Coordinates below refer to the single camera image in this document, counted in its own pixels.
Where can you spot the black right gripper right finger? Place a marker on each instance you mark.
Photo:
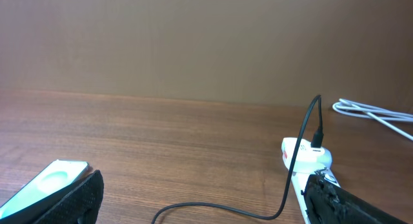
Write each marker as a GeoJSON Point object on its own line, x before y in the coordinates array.
{"type": "Point", "coordinates": [329, 204]}

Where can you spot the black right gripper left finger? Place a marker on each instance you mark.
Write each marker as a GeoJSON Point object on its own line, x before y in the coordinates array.
{"type": "Point", "coordinates": [78, 202]}

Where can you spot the blue screen smartphone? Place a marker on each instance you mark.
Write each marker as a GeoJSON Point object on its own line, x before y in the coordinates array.
{"type": "Point", "coordinates": [57, 175]}

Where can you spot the white USB charger plug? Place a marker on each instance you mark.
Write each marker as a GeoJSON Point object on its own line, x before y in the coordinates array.
{"type": "Point", "coordinates": [308, 159]}

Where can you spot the white power strip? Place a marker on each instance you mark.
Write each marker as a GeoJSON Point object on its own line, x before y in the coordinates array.
{"type": "Point", "coordinates": [299, 181]}

